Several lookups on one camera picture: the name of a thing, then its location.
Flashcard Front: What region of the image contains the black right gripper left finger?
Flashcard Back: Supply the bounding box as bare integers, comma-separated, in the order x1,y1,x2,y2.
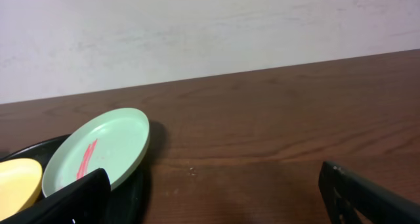
1,168,110,224

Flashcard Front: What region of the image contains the yellow plate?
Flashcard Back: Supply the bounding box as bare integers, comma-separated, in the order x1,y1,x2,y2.
1,158,43,221

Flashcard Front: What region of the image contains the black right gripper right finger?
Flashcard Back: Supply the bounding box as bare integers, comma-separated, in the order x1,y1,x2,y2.
318,161,419,224

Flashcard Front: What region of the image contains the pale green plate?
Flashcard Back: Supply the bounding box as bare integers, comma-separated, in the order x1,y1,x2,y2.
42,108,150,197

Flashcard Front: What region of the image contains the round black tray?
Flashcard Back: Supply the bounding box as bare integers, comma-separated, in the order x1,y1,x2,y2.
1,135,146,224

